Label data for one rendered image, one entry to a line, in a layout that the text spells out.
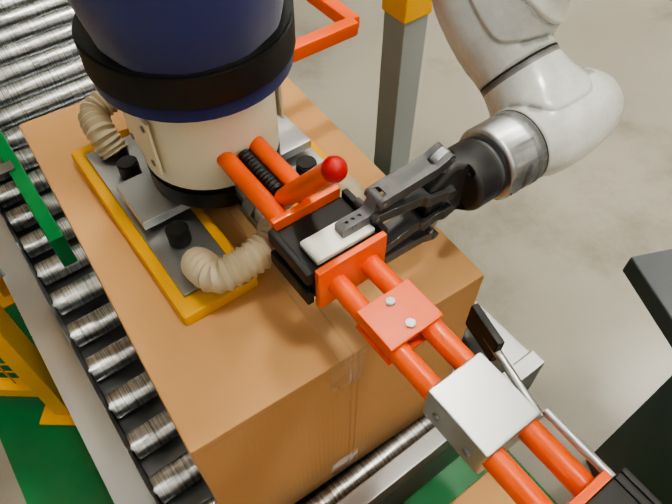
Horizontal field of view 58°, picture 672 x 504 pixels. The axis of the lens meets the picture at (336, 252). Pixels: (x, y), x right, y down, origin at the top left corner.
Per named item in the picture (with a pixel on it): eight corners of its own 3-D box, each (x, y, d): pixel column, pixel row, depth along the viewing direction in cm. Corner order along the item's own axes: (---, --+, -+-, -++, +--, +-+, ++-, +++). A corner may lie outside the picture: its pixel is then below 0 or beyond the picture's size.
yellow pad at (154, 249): (73, 161, 86) (61, 135, 82) (138, 133, 89) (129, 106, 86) (186, 328, 69) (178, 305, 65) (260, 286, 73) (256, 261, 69)
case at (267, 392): (100, 275, 122) (17, 123, 91) (270, 195, 136) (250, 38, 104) (239, 541, 92) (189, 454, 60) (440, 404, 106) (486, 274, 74)
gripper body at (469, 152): (515, 158, 62) (449, 197, 59) (496, 212, 69) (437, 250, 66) (464, 120, 66) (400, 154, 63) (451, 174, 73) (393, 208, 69)
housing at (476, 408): (417, 413, 53) (423, 392, 49) (473, 371, 55) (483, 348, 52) (473, 478, 49) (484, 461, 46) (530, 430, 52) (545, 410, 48)
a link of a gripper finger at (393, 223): (429, 182, 67) (429, 189, 68) (350, 240, 64) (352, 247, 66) (453, 203, 65) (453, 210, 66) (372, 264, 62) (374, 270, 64)
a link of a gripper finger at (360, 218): (384, 216, 60) (386, 195, 57) (343, 239, 58) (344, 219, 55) (374, 206, 60) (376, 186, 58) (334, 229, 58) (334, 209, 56)
